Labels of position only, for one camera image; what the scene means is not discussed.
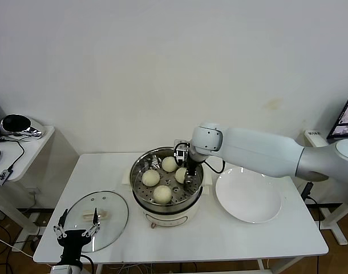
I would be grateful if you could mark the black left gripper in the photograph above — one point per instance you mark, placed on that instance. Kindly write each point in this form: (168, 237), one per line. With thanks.
(72, 244)

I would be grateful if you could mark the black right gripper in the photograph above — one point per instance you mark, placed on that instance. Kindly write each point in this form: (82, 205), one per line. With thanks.
(192, 167)

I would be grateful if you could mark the white steamed baozi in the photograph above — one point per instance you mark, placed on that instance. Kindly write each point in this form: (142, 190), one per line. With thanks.
(169, 164)
(180, 174)
(162, 194)
(150, 178)

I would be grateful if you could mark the round glass lid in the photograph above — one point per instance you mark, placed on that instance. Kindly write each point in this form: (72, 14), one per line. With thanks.
(111, 211)

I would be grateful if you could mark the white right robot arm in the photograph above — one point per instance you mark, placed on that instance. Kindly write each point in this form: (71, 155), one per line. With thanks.
(262, 151)

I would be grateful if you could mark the perforated steel steamer basket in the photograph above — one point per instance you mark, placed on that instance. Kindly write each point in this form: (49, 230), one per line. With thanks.
(139, 168)

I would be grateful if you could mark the white round plate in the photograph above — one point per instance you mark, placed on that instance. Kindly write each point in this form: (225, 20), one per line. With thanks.
(248, 197)

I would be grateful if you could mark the white side table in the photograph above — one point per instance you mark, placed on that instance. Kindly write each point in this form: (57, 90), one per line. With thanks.
(34, 148)
(332, 225)

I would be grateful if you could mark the small grey usb hub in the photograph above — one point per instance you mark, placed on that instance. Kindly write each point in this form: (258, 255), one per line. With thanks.
(3, 177)

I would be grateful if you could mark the shiny chrome headset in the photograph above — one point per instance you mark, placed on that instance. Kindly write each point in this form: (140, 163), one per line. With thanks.
(31, 129)

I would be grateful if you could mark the grey open laptop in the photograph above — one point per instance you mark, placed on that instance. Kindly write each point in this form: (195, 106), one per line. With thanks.
(346, 120)

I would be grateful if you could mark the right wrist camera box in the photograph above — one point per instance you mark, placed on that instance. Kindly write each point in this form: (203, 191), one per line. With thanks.
(181, 152)

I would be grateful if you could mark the white wall outlet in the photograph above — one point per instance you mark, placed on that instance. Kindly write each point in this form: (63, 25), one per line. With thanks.
(34, 193)

